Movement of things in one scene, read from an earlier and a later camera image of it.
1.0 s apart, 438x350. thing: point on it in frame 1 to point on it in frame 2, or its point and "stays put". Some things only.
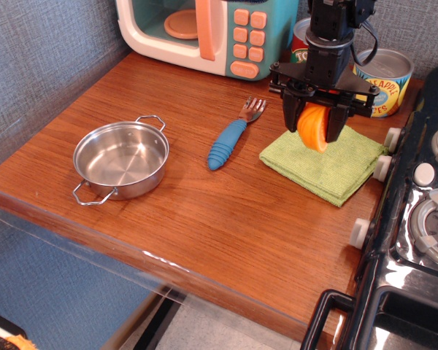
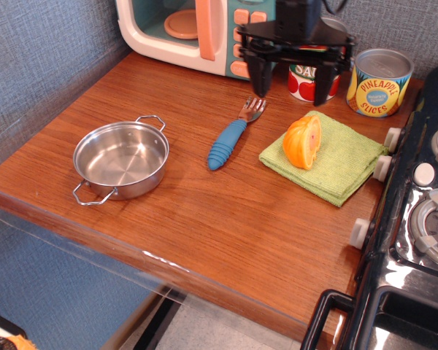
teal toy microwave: [247, 39] stays put
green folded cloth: [344, 167] stays put
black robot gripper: [325, 76] to [298, 33]
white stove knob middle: [382, 168] stays put
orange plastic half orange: [312, 123] to [302, 141]
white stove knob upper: [392, 138] stays put
